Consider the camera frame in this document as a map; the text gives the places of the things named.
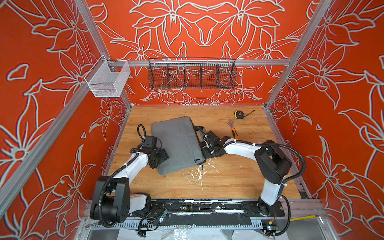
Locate white wire mesh basket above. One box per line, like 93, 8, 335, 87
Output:
85, 56, 131, 98

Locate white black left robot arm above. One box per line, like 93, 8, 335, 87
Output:
90, 124, 169, 228

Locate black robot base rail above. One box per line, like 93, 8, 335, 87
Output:
125, 197, 286, 218

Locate black wire wall basket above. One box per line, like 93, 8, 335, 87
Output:
148, 57, 238, 90

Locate yellow black tape measure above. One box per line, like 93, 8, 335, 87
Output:
234, 110, 254, 120

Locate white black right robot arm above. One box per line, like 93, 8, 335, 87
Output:
199, 130, 306, 217

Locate grey zippered laptop bag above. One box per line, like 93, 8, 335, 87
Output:
151, 116, 206, 176

